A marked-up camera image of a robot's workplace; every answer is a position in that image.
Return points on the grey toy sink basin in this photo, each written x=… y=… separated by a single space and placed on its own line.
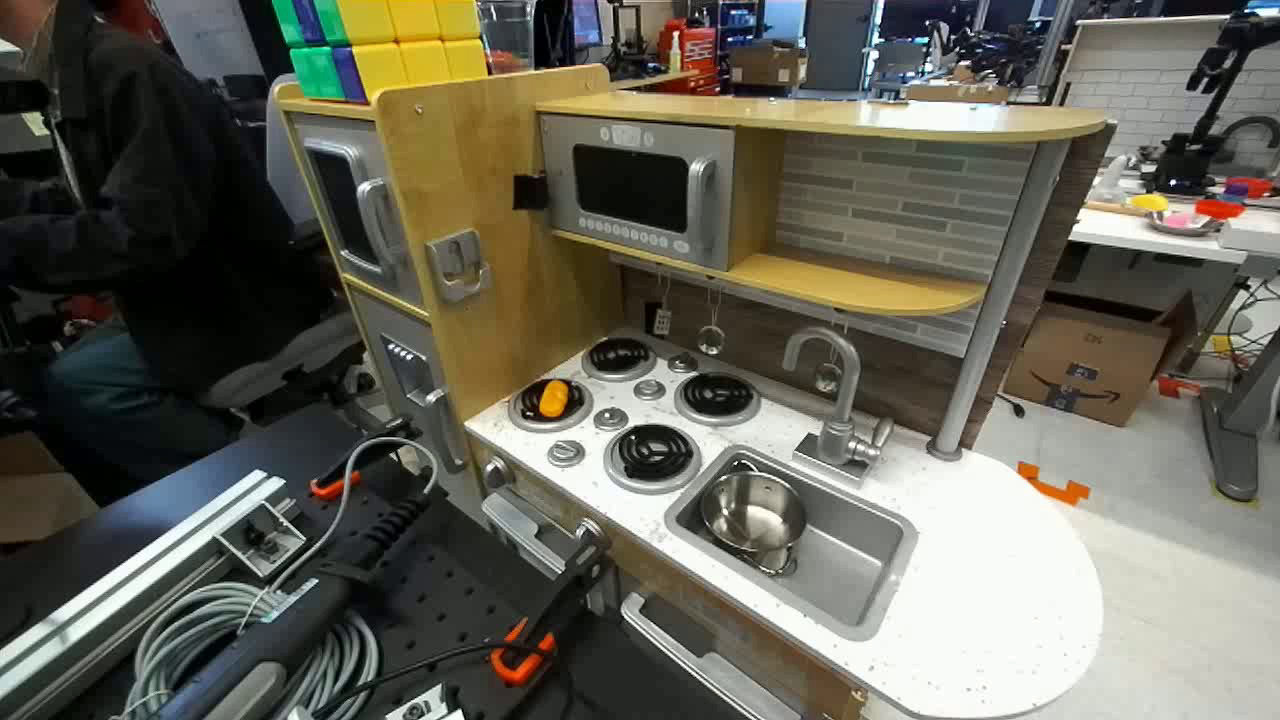
x=855 y=562

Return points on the person in black jacket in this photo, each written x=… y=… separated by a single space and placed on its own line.
x=160 y=201

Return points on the black coil toy burner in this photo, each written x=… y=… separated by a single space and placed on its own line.
x=521 y=403
x=653 y=455
x=718 y=392
x=616 y=352

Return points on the pink bowl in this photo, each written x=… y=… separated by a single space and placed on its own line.
x=1181 y=218

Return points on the brown flat board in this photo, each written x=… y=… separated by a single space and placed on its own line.
x=35 y=503

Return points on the grey toy microwave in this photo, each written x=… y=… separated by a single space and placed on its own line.
x=642 y=187

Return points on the wooden toy play kitchen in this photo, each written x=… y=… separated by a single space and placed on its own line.
x=495 y=241

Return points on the grey table leg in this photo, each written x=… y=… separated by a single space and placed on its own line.
x=1240 y=412

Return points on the orange toy bread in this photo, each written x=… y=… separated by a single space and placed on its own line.
x=553 y=396

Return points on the yellow plastic item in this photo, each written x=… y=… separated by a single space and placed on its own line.
x=1144 y=201

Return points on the red plastic item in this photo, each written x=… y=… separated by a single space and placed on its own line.
x=1220 y=210

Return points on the small silver stove knob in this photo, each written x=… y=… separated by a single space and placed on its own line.
x=681 y=360
x=651 y=389
x=610 y=418
x=565 y=455

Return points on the grey toy cabinet door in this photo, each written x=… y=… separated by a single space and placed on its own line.
x=401 y=360

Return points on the dark grey tube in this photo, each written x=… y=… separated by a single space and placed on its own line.
x=253 y=652

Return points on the small black box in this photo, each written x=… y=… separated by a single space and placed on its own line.
x=529 y=190

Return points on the grey metal corner bracket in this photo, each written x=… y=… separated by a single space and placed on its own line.
x=260 y=538

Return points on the black background robot arm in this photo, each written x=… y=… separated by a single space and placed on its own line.
x=1204 y=120

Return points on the grey metal wall bracket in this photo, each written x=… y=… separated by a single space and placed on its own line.
x=458 y=260

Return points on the aluminium profile rail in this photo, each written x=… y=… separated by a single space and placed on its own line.
x=120 y=586

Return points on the brown cardboard shipping box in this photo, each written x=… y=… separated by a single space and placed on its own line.
x=1084 y=360

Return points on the orange clamp trigger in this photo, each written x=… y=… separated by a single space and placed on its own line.
x=332 y=485

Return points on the colourful cube block stack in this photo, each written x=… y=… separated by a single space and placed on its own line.
x=401 y=40

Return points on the silver metal pot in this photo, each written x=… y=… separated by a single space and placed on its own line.
x=753 y=514

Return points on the silver toy faucet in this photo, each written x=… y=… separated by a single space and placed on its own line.
x=846 y=403

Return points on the white panel board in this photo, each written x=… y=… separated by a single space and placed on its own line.
x=1132 y=82

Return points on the orange plastic floor part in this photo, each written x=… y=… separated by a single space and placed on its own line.
x=1055 y=485

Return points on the white work table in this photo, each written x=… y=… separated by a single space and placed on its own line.
x=1132 y=234

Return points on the black hanging toy utensil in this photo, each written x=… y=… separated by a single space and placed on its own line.
x=656 y=319

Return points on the grey office chair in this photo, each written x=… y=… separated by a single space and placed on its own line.
x=286 y=352

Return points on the red background box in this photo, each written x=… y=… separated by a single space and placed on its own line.
x=693 y=51

